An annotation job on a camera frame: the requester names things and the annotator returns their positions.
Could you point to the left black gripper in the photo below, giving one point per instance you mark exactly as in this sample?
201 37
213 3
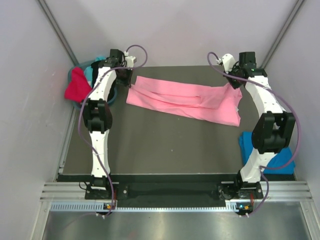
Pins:
126 82

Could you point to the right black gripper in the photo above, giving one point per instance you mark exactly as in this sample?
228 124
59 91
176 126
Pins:
234 85

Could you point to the pink t shirt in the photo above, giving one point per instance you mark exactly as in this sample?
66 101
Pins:
212 104

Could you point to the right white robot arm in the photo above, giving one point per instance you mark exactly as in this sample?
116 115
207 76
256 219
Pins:
272 132

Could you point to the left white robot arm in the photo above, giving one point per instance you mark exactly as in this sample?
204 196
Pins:
98 120

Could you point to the black t shirt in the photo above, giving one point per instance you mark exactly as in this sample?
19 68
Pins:
113 93

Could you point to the light blue t shirt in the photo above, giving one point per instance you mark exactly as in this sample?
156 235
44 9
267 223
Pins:
88 72

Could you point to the red t shirt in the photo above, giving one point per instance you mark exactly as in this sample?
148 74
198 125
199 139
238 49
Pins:
78 88

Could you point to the folded blue t shirt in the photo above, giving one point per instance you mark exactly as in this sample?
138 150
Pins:
246 148

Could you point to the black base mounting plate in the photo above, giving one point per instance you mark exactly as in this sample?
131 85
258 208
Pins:
213 190

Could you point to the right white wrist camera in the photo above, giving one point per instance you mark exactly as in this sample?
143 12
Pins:
227 61

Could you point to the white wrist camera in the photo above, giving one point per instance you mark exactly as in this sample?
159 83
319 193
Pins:
129 60
227 61

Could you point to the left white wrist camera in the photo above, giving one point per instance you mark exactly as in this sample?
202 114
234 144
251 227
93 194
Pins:
129 60

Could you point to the left aluminium corner post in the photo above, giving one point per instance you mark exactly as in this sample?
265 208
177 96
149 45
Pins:
57 30

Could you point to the aluminium corner post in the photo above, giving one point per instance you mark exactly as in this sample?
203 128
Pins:
57 30
289 20

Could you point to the right aluminium corner post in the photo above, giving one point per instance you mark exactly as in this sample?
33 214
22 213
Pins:
289 20

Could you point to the aluminium front rail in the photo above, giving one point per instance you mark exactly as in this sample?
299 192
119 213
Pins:
279 191

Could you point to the slotted grey cable duct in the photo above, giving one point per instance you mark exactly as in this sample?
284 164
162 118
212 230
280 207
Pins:
103 207

